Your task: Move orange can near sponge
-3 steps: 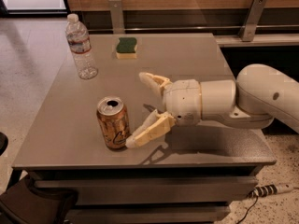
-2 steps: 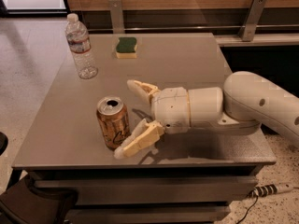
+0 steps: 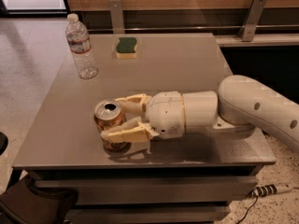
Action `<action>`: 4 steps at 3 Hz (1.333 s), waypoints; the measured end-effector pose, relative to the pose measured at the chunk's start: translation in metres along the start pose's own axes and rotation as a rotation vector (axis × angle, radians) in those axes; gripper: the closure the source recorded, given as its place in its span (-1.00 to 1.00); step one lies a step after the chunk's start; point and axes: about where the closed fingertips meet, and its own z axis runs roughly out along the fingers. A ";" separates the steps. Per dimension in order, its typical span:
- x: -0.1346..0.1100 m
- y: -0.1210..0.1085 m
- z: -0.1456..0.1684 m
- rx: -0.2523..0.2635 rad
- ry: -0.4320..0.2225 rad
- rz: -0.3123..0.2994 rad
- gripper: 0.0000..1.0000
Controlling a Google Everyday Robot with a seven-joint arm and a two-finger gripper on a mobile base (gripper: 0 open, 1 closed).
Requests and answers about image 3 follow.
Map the black power cable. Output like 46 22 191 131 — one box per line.
235 195 260 224

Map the black round object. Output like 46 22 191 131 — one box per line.
0 133 8 156

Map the lower grey drawer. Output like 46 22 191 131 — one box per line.
66 205 230 224

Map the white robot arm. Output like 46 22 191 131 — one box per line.
100 76 299 152

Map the dark brown chair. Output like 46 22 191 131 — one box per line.
0 175 78 224

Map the right metal wall bracket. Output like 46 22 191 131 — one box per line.
238 0 267 42

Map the grey drawer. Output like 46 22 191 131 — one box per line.
66 205 230 224
36 176 257 205

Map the horizontal metal rail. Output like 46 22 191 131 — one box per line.
89 24 299 33

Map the metal wall bracket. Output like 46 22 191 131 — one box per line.
238 0 267 42
108 0 125 34

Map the green and yellow sponge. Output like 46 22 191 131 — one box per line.
116 37 137 59

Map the clear plastic water bottle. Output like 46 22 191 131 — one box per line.
65 13 98 79

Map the upper grey drawer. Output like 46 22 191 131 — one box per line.
36 176 257 205

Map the left metal wall bracket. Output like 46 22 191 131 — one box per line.
108 0 125 34

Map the orange soda can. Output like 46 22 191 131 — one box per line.
94 100 129 151

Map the white power strip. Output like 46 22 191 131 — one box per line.
247 183 294 198

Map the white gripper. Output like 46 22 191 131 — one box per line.
100 91 185 143

